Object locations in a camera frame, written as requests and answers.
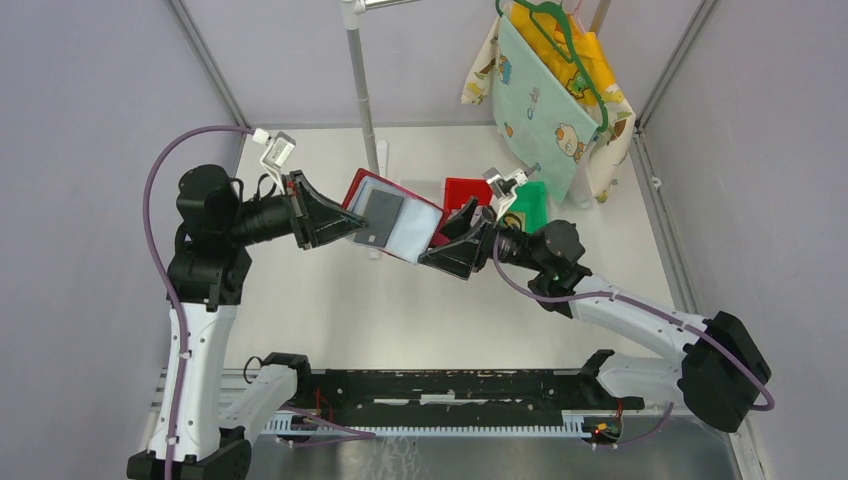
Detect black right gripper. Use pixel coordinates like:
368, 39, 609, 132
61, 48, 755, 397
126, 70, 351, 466
416, 196, 547, 280

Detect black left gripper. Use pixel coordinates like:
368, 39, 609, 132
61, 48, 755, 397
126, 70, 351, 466
225, 169, 368, 248

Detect dark grey credit card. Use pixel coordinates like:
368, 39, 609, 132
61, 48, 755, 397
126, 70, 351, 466
353, 190, 404, 248

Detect red leather card holder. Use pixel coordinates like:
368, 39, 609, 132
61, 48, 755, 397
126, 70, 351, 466
343, 168, 443, 264

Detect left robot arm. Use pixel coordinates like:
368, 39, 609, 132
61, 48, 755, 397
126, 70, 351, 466
126, 164, 366, 479

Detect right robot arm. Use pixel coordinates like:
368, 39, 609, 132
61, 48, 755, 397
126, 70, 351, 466
418, 200, 776, 433

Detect red plastic bin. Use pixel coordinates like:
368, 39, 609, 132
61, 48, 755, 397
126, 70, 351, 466
442, 177, 493, 220

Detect white plastic bin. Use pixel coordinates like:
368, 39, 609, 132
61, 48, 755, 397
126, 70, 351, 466
399, 179, 444, 207

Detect green plastic bin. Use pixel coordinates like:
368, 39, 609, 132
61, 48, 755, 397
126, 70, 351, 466
508, 182, 548, 233

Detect white stand base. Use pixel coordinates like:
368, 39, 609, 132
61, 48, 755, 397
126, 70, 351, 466
376, 139, 389, 178

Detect mint cartoon cloth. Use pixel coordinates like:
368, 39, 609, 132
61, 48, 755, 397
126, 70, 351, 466
491, 17, 598, 203

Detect cream cartoon cloth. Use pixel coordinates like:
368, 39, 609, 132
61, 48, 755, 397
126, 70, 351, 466
460, 19, 635, 206

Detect silver stand pole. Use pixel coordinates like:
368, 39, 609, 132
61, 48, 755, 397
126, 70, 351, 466
340, 0, 379, 175

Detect green clothes hanger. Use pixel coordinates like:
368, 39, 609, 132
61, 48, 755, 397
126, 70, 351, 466
492, 1, 624, 141

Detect yellow garment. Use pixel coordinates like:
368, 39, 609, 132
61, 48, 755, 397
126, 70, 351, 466
509, 1, 625, 108

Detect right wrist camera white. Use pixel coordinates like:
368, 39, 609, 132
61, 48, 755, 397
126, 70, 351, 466
483, 167, 534, 220

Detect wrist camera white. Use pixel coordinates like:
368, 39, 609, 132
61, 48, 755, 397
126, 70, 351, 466
252, 128, 296, 191
483, 167, 534, 220

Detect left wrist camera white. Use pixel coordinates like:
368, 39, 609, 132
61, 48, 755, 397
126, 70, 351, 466
252, 128, 296, 191

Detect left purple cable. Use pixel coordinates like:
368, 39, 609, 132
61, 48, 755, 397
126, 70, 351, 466
142, 125, 376, 480

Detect purple cable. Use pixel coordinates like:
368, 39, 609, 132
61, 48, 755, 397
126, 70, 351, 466
491, 168, 776, 448
142, 125, 376, 480

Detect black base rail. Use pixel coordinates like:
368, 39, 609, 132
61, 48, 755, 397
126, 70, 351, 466
288, 369, 645, 427

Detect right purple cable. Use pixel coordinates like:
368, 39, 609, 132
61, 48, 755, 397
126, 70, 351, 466
491, 168, 776, 448

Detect white cable duct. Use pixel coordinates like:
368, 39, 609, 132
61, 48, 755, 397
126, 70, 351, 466
258, 411, 624, 439

